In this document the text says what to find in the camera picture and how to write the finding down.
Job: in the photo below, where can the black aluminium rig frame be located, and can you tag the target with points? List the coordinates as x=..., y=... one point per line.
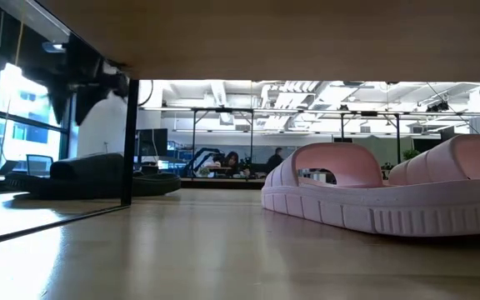
x=223, y=184

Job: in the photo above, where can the black hanging device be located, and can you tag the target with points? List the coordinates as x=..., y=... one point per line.
x=438, y=107

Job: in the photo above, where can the wooden shelf with black legs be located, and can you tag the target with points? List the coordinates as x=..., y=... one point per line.
x=265, y=37

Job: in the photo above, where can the black computer monitor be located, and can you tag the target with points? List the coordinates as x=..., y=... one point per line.
x=153, y=141

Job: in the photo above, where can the long ceiling lamp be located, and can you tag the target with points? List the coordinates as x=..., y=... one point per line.
x=54, y=47

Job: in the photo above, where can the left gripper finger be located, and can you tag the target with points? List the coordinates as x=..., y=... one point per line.
x=90, y=102
x=60, y=98

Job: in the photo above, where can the open laptop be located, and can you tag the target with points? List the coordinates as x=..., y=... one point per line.
x=39, y=164

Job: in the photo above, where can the large glass window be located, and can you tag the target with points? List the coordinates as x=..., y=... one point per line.
x=31, y=104

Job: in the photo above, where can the green background plant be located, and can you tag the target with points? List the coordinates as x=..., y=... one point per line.
x=411, y=154

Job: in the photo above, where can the black rubber slide sandal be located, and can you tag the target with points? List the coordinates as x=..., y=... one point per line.
x=86, y=166

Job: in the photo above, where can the pink and white slide sandal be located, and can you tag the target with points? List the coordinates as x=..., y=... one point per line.
x=473, y=154
x=348, y=208

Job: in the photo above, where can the black background rig frame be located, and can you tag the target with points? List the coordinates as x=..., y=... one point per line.
x=223, y=110
x=369, y=113

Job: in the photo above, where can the person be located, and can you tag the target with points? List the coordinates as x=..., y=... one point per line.
x=275, y=160
x=231, y=160

